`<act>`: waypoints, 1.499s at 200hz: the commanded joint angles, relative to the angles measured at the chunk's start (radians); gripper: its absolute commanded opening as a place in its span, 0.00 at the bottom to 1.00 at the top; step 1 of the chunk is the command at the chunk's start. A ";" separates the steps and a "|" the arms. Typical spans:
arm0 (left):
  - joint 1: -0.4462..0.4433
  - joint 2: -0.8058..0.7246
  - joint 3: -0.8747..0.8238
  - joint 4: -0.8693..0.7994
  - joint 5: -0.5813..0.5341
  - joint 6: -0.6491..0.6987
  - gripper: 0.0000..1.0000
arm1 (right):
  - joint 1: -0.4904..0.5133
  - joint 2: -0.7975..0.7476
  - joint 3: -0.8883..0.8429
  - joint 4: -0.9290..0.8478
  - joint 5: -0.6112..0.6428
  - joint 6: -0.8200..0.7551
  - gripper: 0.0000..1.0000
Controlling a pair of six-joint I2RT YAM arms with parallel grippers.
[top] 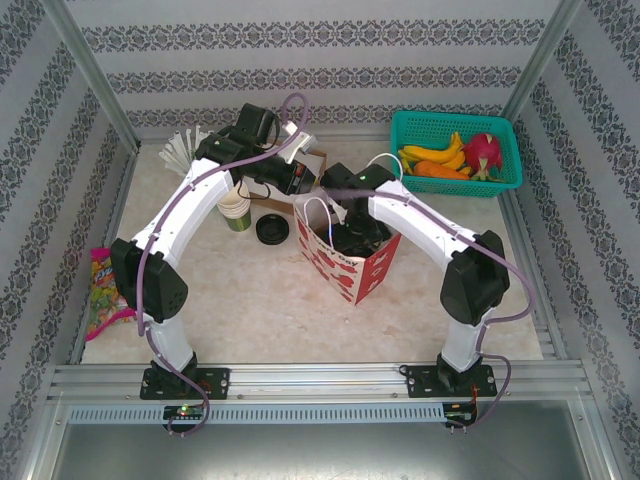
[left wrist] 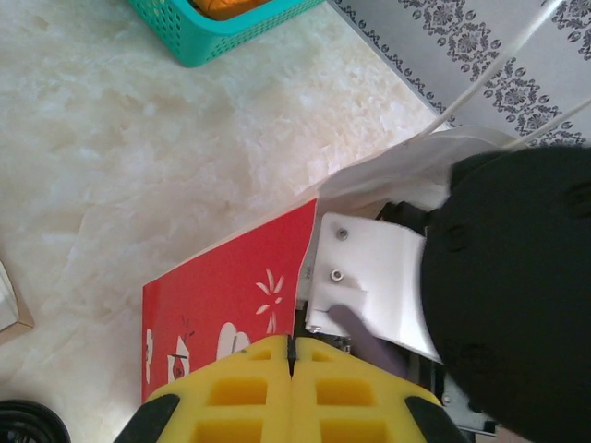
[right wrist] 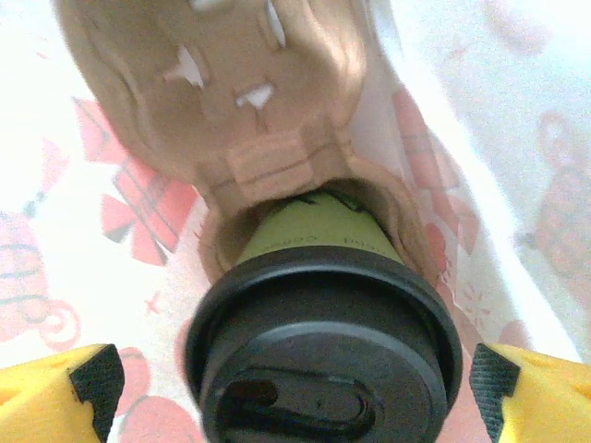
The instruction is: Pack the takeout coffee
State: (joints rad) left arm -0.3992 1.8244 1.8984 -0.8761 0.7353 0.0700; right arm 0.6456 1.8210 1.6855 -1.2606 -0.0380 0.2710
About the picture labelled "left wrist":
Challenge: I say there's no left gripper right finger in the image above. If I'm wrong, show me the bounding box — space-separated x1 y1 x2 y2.
291 338 470 443

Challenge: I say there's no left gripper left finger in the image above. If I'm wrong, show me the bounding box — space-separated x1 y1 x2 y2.
113 336 293 443

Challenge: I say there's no red white paper gift bag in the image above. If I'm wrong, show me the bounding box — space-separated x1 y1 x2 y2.
140 0 591 402

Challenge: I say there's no black plastic cup lid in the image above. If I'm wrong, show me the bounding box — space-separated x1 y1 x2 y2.
0 400 71 443

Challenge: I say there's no brown cardboard napkin box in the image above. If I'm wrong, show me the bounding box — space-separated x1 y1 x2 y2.
0 260 36 345

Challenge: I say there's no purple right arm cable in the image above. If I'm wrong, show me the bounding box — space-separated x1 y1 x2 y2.
330 303 407 379

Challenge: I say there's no orange carrot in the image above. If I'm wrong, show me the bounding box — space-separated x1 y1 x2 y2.
191 0 273 22

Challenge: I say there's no teal plastic basket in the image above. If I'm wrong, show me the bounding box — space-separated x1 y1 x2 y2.
127 0 327 69

